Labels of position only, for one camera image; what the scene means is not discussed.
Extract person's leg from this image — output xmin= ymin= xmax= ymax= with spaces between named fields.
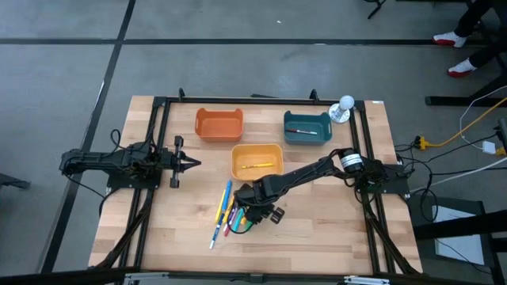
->
xmin=469 ymin=33 xmax=507 ymax=68
xmin=454 ymin=0 xmax=494 ymax=39

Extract fat teal highlighter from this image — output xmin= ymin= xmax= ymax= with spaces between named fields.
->
xmin=232 ymin=208 xmax=246 ymax=233

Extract fat blue highlighter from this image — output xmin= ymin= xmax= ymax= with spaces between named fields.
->
xmin=223 ymin=180 xmax=233 ymax=213

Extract yellow plastic bin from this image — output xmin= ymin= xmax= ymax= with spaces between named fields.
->
xmin=231 ymin=143 xmax=284 ymax=182

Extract black tripod leg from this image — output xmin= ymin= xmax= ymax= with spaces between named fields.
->
xmin=366 ymin=0 xmax=387 ymax=20

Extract orange plastic bin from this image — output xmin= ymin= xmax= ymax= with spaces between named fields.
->
xmin=194 ymin=107 xmax=245 ymax=143

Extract grey furniture foot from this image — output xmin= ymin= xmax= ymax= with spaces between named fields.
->
xmin=0 ymin=173 xmax=32 ymax=190

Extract black desk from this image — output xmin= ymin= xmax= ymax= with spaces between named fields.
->
xmin=425 ymin=73 xmax=507 ymax=108

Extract white bulb silver base lamp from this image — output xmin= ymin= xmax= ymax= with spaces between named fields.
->
xmin=329 ymin=94 xmax=356 ymax=125

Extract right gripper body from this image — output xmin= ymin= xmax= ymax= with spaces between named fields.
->
xmin=233 ymin=182 xmax=286 ymax=226

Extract thin white cable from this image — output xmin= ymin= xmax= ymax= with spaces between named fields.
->
xmin=459 ymin=85 xmax=507 ymax=151

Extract pink Expo marker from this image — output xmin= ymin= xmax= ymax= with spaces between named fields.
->
xmin=223 ymin=213 xmax=238 ymax=238

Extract yellow extension cable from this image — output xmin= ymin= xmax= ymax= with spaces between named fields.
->
xmin=414 ymin=96 xmax=507 ymax=151

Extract white paper sheet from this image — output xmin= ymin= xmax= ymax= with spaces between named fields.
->
xmin=433 ymin=205 xmax=486 ymax=266

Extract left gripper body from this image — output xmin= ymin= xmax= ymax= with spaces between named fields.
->
xmin=159 ymin=135 xmax=185 ymax=189

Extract brown Expo marker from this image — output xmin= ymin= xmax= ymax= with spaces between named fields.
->
xmin=285 ymin=127 xmax=318 ymax=136

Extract thick white cable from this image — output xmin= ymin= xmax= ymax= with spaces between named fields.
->
xmin=410 ymin=157 xmax=507 ymax=194

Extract teal plastic bin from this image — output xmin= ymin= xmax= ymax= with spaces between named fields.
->
xmin=283 ymin=110 xmax=333 ymax=146

